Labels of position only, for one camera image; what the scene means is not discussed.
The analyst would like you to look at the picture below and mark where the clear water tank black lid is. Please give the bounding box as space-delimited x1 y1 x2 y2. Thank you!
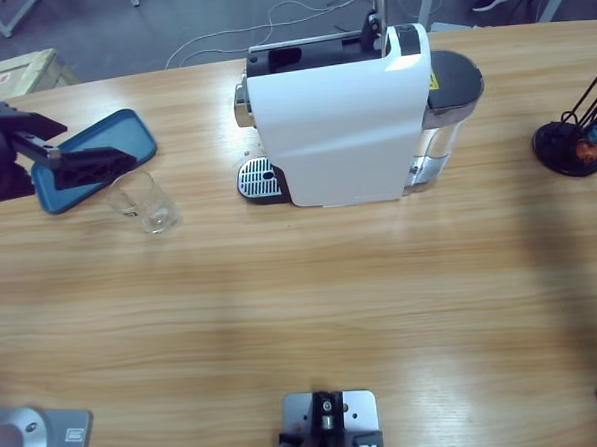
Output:
417 47 491 196

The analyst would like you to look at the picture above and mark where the clear drinking glass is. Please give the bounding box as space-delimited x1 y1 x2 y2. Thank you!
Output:
104 168 184 239

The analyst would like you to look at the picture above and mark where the centre metal mount base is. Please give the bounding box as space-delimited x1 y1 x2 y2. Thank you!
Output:
274 386 386 447

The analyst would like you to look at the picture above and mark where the white floor cable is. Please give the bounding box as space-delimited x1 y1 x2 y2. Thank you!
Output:
160 0 379 71

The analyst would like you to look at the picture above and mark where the black drip tray metal grille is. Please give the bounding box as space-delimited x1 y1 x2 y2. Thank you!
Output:
234 154 291 208

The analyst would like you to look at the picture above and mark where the white post with foot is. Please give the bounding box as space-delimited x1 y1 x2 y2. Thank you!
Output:
416 0 480 33

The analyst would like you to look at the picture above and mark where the black wire capsule holder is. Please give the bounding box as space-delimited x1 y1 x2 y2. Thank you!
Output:
527 57 597 180

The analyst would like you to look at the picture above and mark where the wooden crate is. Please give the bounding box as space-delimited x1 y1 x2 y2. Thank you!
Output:
0 47 81 105

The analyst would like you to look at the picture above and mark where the orange coffee capsule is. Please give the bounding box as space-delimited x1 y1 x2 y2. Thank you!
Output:
575 137 597 163

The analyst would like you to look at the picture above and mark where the white metal table frame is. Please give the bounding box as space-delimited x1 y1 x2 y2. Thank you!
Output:
0 0 44 39

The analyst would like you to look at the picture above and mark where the dark blue plastic tray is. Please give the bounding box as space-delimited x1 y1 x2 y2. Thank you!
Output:
26 107 162 216

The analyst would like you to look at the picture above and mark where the white capsule coffee machine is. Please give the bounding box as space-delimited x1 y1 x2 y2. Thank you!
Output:
230 21 440 214

